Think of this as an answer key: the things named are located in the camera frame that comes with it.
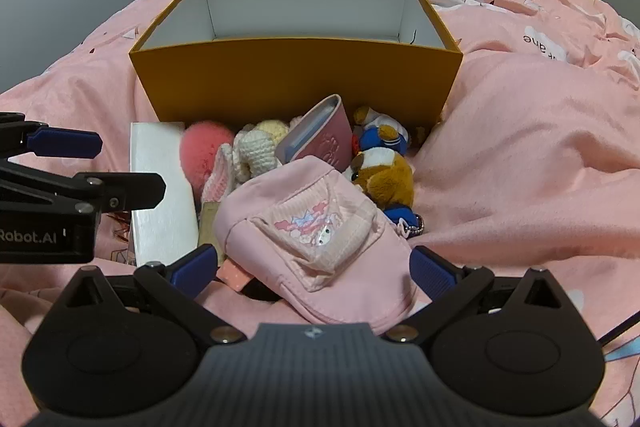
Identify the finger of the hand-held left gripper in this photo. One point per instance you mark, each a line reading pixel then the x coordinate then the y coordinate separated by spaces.
pixel 135 189
pixel 65 144

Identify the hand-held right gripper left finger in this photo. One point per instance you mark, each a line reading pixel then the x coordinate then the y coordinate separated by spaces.
pixel 192 269

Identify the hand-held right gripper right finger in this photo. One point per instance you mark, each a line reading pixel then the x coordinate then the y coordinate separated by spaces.
pixel 430 272

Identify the long white box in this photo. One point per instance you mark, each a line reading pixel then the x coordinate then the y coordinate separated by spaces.
pixel 160 227

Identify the pink fabric pouch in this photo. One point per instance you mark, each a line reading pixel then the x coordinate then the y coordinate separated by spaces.
pixel 300 257

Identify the pink card holder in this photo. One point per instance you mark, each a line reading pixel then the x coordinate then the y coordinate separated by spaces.
pixel 335 132

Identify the orange cardboard box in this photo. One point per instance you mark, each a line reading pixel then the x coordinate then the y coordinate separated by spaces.
pixel 280 82

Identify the pink fluffy pompom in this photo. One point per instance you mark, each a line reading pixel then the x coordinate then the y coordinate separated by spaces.
pixel 202 147

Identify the brown dog plush toy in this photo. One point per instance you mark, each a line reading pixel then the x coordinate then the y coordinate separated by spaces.
pixel 390 182

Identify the cream crocheted bunny plush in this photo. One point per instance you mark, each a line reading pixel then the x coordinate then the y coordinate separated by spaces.
pixel 255 152

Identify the duck plush toy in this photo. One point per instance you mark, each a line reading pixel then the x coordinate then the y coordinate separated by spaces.
pixel 382 139

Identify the pink printed blanket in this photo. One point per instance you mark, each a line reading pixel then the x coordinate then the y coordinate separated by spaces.
pixel 525 132

